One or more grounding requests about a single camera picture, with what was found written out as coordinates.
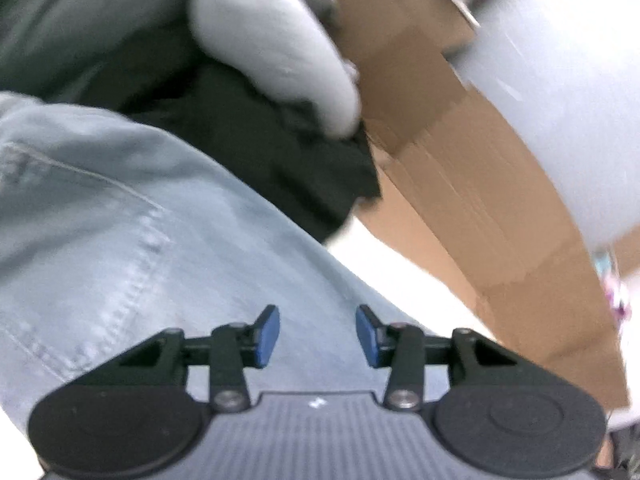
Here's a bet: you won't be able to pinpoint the cream bear print bedsheet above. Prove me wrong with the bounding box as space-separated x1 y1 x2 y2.
0 210 501 480

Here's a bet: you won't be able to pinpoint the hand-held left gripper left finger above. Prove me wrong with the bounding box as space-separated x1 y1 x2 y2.
117 305 281 413

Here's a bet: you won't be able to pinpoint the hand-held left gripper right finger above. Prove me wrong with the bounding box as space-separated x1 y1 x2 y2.
356 305 521 412

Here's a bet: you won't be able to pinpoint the dark grey duvet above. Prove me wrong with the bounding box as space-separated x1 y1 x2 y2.
0 0 201 98

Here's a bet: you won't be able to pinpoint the grey plastic-wrapped mattress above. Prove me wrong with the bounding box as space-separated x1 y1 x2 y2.
425 0 640 253

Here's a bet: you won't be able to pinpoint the light blue jeans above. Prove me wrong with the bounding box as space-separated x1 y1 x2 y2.
0 92 451 411

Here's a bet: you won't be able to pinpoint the brown cardboard sheet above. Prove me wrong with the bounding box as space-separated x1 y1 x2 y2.
310 0 632 413

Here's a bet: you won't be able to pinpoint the grey neck pillow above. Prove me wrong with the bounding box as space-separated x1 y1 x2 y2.
190 0 362 140

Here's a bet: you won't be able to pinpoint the black clothes pile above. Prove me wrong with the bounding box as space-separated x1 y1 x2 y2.
92 22 385 247

